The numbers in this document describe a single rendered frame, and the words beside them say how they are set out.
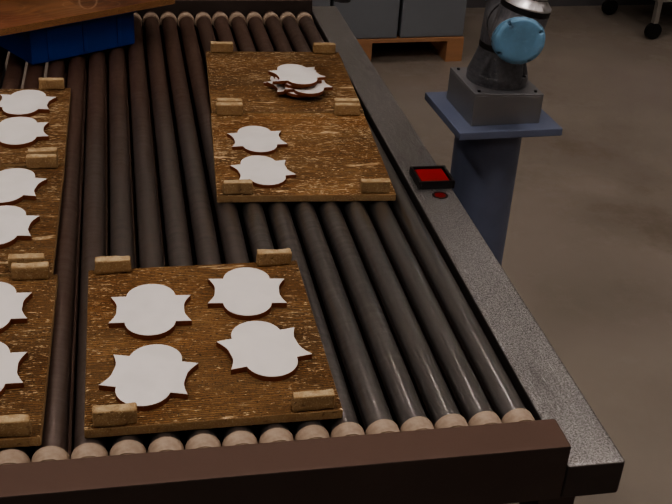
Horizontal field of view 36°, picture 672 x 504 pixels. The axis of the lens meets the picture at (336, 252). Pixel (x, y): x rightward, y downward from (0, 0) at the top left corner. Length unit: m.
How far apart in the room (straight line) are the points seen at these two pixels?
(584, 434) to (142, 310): 0.69
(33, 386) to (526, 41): 1.38
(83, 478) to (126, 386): 0.19
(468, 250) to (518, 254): 1.91
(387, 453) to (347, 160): 0.92
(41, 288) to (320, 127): 0.84
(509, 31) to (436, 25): 3.19
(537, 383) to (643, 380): 1.70
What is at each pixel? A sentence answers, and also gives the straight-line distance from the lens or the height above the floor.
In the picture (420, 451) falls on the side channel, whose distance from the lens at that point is 1.37.
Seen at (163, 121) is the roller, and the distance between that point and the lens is 2.35.
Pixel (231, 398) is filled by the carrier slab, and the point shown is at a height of 0.94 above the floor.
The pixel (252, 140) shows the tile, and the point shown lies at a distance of 2.19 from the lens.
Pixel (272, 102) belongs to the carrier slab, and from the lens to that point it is 2.42.
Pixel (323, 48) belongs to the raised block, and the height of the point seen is 0.95.
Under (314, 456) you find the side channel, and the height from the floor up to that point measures 0.95.
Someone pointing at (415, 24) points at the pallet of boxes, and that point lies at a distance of 5.52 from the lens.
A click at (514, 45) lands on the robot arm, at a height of 1.11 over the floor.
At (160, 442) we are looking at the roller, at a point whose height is 0.92.
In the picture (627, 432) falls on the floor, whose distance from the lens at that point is 3.05.
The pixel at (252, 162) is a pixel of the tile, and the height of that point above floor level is 0.94.
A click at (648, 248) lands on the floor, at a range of 4.01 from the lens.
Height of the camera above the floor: 1.84
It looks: 30 degrees down
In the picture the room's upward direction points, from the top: 4 degrees clockwise
